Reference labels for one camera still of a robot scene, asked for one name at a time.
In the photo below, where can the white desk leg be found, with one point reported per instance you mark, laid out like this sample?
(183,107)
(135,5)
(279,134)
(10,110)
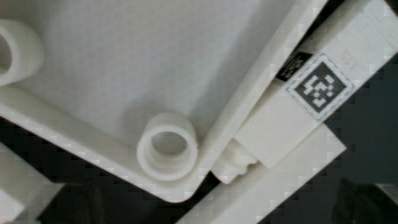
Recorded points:
(332,64)
(26,190)

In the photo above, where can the white desk top tray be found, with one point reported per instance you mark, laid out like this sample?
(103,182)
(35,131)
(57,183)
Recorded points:
(147,56)

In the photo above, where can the white L-shaped obstacle fence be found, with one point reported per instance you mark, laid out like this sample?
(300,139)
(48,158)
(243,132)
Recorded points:
(240,202)

